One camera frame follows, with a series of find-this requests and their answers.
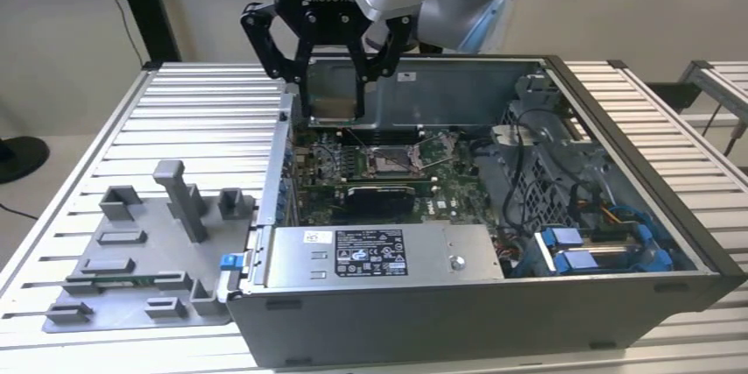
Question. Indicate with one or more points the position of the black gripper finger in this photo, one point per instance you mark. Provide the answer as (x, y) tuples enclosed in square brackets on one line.
[(274, 50), (388, 54)]

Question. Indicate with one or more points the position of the silver CPU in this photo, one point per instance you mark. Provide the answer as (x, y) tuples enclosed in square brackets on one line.
[(333, 109)]

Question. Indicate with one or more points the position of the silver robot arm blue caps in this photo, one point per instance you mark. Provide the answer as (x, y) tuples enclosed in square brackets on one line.
[(449, 10)]

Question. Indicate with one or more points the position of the black RAM slot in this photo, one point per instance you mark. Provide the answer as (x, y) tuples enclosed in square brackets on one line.
[(390, 179), (390, 131)]

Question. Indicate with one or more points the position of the CPU socket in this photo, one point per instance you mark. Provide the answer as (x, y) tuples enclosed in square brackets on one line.
[(388, 163)]

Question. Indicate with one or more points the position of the black graphics card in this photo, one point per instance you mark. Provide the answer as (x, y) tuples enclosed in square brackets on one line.
[(380, 205)]

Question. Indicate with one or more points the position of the green motherboard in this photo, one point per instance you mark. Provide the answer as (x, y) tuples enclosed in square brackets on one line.
[(456, 199)]

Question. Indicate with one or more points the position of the silver power supply unit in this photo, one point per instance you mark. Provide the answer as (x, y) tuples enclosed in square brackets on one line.
[(466, 242)]

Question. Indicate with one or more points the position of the blue case latch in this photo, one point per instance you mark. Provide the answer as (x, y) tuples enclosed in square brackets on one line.
[(230, 261)]

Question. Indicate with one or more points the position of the black round stand base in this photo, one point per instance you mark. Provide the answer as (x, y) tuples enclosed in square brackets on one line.
[(22, 159)]

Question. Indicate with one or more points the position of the grey plastic parts rack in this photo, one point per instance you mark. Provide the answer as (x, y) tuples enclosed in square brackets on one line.
[(157, 251)]

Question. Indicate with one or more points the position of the hard disk in blue carrier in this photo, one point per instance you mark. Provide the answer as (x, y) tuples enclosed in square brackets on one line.
[(561, 236)]

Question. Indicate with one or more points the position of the aluminium slat side table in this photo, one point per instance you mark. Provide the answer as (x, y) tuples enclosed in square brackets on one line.
[(724, 80)]

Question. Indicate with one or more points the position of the green RAM stick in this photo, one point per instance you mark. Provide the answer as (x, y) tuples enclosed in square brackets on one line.
[(125, 279)]

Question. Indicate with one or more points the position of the open black PC case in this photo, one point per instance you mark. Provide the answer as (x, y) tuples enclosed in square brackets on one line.
[(409, 326)]

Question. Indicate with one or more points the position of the black stand post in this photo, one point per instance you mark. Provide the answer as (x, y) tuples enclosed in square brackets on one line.
[(145, 10)]

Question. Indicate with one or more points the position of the silver metal bracket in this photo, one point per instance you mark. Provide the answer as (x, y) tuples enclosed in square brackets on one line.
[(510, 135)]

